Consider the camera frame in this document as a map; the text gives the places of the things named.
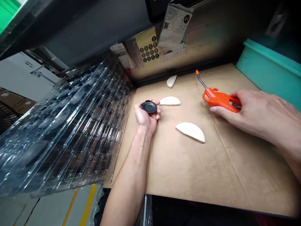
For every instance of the teal plastic bin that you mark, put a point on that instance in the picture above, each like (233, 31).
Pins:
(272, 68)

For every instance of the clear plastic card holder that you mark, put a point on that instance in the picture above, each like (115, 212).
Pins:
(174, 52)

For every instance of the yellow sheet of round stickers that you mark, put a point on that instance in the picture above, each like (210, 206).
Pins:
(147, 48)

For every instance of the black round plastic part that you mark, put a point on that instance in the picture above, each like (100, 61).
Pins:
(149, 107)

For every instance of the brown cardboard sheet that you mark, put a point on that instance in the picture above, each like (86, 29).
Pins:
(207, 150)

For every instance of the stack of clear plastic trays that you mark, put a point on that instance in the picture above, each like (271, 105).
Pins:
(61, 131)

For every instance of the brown cardboard boxes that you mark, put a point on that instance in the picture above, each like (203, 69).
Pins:
(14, 100)

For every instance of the white half-round foam pad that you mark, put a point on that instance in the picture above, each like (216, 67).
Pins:
(171, 81)
(191, 131)
(170, 101)

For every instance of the person's left hand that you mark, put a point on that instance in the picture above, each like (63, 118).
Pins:
(145, 117)

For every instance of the white cabinet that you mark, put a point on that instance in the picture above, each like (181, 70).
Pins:
(28, 70)

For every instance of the orange air blow gun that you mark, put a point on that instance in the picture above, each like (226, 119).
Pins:
(217, 97)

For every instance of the white paper bag with label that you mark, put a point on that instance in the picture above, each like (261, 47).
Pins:
(175, 26)

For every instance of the person's right hand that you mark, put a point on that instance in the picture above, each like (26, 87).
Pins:
(254, 113)

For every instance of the clear bag with white label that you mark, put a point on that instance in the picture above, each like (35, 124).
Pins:
(123, 57)

